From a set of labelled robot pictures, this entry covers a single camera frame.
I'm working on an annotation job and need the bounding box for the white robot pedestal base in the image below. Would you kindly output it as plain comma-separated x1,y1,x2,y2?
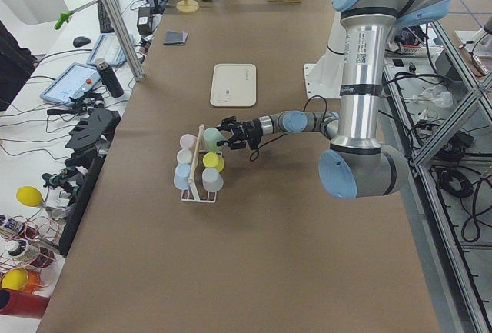
304,12,346,99

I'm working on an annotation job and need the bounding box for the yellow plastic cup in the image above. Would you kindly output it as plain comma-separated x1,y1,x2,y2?
202,152,225,172

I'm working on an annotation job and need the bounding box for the green plastic cup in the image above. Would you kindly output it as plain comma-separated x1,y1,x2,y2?
203,127,225,152

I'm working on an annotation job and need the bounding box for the teach pendant tablet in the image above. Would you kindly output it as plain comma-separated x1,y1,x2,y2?
40,63,101,105
86,33,126,67

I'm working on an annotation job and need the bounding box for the black keyboard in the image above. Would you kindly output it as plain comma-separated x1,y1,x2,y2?
96,0,114,34

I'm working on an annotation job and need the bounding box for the computer mouse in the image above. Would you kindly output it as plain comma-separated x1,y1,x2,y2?
72,36,91,48

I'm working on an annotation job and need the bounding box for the cream plastic cup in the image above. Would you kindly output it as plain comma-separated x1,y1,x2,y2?
176,148,194,165

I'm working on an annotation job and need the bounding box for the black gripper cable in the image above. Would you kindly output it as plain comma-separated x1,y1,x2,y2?
248,95,339,162

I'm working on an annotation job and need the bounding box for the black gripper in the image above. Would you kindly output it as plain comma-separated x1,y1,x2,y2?
216,116,262,150

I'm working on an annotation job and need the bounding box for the grey plastic cup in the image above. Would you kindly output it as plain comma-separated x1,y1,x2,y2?
201,168,224,193

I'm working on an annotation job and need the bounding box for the folded grey cloth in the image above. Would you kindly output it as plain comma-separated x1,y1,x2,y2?
163,30,189,45

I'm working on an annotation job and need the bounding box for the white wire cup rack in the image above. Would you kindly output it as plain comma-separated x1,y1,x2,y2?
181,124,218,204

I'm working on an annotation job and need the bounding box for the pink plastic cup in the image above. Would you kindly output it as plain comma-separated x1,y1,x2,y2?
179,134,198,150

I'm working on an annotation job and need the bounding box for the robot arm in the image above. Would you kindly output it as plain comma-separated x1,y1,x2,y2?
220,0,450,199

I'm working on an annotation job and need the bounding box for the wooden cup tree stand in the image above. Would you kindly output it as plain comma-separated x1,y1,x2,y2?
176,0,199,14

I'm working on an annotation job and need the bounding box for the blue plastic cup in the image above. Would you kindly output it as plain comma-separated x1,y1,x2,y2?
173,163,191,191

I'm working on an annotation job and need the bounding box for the black water bottle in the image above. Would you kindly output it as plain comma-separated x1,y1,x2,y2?
95,58,124,98

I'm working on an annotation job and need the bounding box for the aluminium frame post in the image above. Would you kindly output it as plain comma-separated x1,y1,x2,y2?
101,0,145,82

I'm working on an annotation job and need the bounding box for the cream rabbit tray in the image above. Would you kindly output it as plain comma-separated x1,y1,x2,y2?
210,63,257,108

